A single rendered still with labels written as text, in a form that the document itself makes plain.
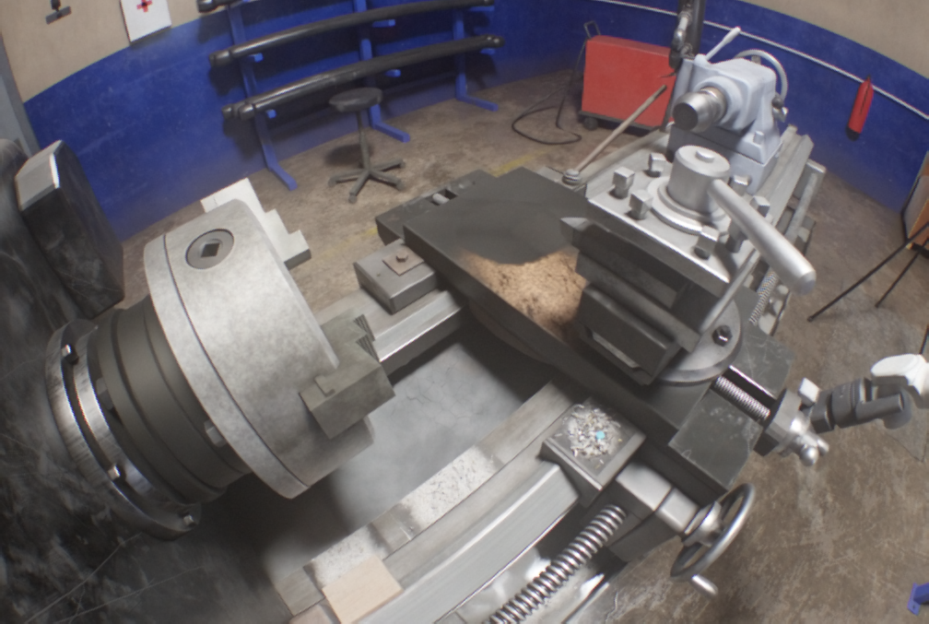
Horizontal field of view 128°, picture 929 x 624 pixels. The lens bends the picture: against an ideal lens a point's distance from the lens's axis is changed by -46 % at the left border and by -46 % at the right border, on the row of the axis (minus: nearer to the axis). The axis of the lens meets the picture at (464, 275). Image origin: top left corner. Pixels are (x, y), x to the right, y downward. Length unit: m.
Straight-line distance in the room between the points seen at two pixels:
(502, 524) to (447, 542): 0.07
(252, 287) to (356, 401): 0.09
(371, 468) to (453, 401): 0.18
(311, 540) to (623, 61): 3.41
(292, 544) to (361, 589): 0.22
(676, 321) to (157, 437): 0.45
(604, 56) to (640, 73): 0.31
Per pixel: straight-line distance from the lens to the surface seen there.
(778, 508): 1.74
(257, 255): 0.28
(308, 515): 0.71
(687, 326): 0.43
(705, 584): 0.82
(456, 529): 0.54
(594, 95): 3.59
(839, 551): 1.89
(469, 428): 0.70
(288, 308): 0.26
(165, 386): 0.31
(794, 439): 0.66
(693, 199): 0.42
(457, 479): 0.55
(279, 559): 0.71
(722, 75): 1.12
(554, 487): 0.54
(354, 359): 0.27
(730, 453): 0.60
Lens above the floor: 1.35
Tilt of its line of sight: 42 degrees down
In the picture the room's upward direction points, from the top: 3 degrees counter-clockwise
